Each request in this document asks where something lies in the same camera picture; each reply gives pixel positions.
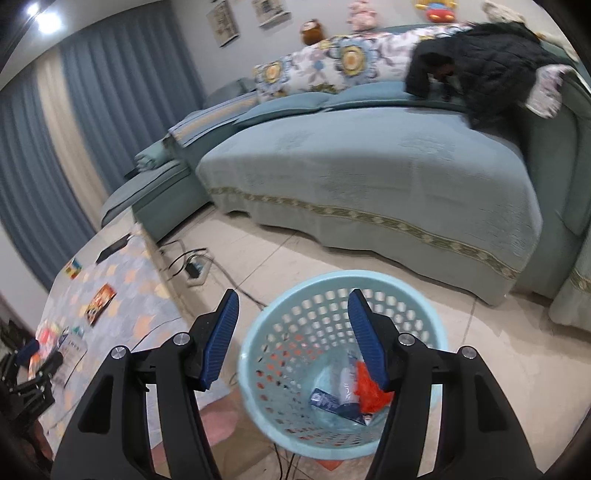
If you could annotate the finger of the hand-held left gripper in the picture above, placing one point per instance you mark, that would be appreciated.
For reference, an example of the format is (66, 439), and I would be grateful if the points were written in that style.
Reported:
(51, 364)
(27, 350)

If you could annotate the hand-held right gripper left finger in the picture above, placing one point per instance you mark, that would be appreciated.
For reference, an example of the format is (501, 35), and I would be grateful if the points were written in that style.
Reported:
(219, 344)

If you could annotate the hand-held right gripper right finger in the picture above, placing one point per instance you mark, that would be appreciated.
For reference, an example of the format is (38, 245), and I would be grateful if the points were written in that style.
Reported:
(369, 344)

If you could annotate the light blue perforated plastic basket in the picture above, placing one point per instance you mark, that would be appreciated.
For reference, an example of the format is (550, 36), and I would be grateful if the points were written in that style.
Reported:
(277, 323)

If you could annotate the blue tiger playing card box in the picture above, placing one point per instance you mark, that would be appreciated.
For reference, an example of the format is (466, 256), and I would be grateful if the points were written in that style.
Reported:
(99, 303)

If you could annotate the orange snack packet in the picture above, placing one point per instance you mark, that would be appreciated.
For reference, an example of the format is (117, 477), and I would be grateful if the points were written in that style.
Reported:
(46, 337)

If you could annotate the white paper packet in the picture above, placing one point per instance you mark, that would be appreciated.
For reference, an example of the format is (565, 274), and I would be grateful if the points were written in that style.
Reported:
(75, 349)

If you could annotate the clear plastic bag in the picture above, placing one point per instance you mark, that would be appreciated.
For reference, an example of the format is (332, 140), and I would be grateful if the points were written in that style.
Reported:
(344, 378)

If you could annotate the orange crumpled wrapper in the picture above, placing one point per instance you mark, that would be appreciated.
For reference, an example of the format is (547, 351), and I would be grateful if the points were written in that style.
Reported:
(367, 400)

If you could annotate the dark blue flat packet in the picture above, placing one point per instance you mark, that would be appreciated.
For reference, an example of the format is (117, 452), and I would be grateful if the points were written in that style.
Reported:
(352, 411)

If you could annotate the blue snack packet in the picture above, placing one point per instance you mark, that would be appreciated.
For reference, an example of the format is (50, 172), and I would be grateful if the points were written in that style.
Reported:
(323, 399)

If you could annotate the pink floor mat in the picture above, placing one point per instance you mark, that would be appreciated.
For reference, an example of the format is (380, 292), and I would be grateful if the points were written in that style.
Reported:
(217, 417)

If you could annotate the white power strip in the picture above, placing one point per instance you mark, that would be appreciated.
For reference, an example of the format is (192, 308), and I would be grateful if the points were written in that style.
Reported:
(199, 270)

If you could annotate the colourful puzzle cube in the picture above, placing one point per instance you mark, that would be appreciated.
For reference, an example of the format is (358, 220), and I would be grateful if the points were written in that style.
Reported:
(73, 269)

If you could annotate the grey yellow patterned tablecloth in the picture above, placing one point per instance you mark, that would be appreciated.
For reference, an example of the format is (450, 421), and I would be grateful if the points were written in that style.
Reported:
(134, 286)

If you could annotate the black phone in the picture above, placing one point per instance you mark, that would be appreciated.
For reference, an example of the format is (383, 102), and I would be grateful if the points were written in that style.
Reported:
(113, 248)

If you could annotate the blue curtain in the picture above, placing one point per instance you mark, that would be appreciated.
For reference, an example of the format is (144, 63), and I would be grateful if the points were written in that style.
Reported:
(32, 194)
(124, 92)

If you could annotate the teal quilted sofa cover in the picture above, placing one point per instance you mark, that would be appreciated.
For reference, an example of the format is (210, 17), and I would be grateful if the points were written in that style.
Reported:
(369, 175)

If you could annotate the folded teal blanket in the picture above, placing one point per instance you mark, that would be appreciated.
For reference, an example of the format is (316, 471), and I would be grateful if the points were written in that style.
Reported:
(153, 157)

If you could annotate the beige sheer curtain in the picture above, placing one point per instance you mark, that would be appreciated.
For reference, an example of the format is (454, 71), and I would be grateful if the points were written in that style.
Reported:
(69, 138)

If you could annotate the beige blue striped sofa towel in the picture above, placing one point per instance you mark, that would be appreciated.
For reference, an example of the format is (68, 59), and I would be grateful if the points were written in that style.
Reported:
(203, 121)

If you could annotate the teal fabric sofa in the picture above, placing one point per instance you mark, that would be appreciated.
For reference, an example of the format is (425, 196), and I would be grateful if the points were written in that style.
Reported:
(549, 207)

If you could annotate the teal cushion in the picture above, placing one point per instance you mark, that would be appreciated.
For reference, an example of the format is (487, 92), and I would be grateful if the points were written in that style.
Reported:
(277, 108)
(364, 97)

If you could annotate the floral cushion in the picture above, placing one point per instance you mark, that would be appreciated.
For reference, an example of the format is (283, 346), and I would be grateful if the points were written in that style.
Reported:
(281, 76)
(369, 53)

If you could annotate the black quilted jacket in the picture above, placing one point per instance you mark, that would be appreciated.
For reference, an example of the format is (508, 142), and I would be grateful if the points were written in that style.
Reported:
(489, 69)

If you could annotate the white floral cloth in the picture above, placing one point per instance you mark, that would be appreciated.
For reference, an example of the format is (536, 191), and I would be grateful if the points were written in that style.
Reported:
(549, 90)

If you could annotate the brown monkey plush toy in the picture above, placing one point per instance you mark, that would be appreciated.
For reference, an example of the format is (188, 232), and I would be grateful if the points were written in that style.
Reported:
(311, 31)

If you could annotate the white framed collage picture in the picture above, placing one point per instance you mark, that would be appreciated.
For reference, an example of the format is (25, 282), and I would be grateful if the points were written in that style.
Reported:
(222, 21)

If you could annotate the pink plush toy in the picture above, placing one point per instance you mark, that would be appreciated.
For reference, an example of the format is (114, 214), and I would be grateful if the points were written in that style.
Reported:
(362, 14)

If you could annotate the ceiling spotlight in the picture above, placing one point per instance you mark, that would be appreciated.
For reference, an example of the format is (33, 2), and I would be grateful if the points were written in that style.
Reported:
(32, 9)
(48, 22)

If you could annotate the red yellow plush toy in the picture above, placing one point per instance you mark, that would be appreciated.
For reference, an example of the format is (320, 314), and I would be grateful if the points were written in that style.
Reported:
(438, 10)

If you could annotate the beige plush toy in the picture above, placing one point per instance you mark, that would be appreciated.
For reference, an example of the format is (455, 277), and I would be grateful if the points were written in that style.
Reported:
(503, 13)

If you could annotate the small framed wall picture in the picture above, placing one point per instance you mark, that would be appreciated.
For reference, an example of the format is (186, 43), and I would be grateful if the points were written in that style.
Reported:
(270, 10)

